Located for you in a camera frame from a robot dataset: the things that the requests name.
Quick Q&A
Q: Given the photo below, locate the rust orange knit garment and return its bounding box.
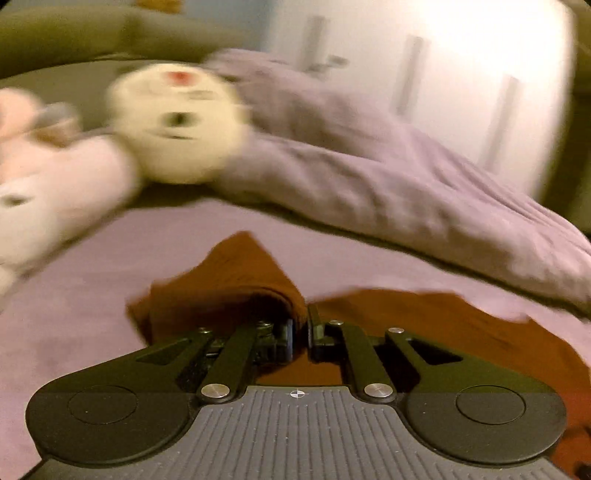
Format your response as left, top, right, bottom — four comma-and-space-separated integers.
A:
126, 232, 590, 479

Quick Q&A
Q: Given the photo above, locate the lilac bed sheet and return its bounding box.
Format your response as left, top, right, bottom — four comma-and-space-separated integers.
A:
1, 198, 590, 479

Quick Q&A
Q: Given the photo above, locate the pink unicorn plush toy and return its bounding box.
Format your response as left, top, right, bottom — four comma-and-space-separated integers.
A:
1, 88, 141, 296

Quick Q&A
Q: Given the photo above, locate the cream round-head plush doll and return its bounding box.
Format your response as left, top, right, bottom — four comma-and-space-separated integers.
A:
105, 63, 250, 185

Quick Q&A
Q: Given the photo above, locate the rolled lilac duvet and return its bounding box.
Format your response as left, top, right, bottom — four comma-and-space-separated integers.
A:
204, 49, 590, 311

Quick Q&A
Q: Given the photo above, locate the white wardrobe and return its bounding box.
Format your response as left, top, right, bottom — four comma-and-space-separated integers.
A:
264, 0, 576, 197

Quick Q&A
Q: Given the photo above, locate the olive green upholstered headboard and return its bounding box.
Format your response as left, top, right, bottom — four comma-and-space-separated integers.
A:
1, 5, 247, 130

